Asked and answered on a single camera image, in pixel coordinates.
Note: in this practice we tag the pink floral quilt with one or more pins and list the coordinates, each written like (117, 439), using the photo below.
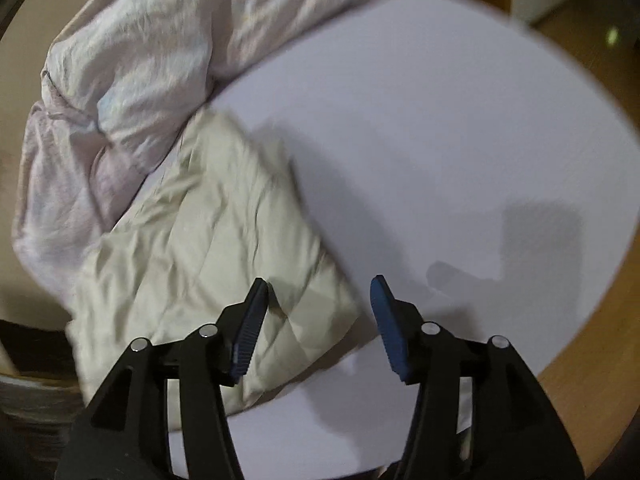
(117, 85)

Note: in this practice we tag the beige puffer jacket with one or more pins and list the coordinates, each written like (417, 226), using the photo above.
(225, 213)

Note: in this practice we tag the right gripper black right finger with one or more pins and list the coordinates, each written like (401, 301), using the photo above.
(480, 412)

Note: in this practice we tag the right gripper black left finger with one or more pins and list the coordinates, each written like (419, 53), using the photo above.
(123, 433)

